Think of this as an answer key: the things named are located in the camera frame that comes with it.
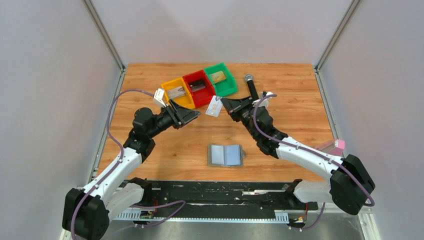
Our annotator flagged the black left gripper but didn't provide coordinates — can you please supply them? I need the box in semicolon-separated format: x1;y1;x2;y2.
147;99;201;139

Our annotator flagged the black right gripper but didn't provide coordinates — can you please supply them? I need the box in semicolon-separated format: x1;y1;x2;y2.
220;97;259;141

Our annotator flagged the grey card holder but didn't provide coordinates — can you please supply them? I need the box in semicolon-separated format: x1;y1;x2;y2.
207;144;247;167

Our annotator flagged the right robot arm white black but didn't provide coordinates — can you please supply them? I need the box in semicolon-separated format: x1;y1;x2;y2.
221;92;376;215

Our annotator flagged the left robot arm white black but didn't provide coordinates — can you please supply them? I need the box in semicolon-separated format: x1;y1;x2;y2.
62;100;201;240

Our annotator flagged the silver card in yellow bin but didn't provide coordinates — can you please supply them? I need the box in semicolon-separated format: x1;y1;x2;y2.
166;86;186;99

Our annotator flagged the gold card in green bin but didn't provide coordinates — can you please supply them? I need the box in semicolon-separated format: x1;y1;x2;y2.
209;71;227;84

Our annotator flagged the black card in red bin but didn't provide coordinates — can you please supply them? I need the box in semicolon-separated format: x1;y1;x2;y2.
188;78;206;93

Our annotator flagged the pink card stand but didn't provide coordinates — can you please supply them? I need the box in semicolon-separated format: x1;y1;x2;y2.
315;139;346;156

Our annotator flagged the yellow plastic bin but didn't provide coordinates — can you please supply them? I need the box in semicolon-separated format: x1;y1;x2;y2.
161;77;195;109

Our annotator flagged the green plastic bin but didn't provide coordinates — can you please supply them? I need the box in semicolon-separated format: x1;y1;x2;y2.
203;62;238;97

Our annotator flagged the red plastic bin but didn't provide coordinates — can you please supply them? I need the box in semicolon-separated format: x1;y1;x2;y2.
182;70;216;108

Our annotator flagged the black handheld microphone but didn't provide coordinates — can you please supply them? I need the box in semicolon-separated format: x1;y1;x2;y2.
244;73;259;101

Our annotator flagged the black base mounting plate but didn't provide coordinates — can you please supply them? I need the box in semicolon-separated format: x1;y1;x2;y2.
116;180;319;224

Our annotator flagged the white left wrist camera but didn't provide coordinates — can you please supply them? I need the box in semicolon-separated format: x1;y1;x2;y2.
153;88;167;108

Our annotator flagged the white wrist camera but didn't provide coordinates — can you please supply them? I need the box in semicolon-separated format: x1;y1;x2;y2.
153;88;167;108
259;91;277;108

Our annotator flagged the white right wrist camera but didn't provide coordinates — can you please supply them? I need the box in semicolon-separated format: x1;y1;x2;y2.
259;91;277;108

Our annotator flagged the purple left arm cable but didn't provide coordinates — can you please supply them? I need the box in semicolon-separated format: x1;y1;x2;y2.
70;88;157;240

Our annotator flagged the right aluminium frame post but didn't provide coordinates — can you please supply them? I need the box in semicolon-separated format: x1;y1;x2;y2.
314;0;362;139

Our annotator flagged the aluminium frame post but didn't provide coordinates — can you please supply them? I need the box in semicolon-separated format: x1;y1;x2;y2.
82;0;126;113
314;0;362;139

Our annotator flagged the left aluminium frame post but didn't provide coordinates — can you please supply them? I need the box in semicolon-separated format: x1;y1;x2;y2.
82;0;126;113

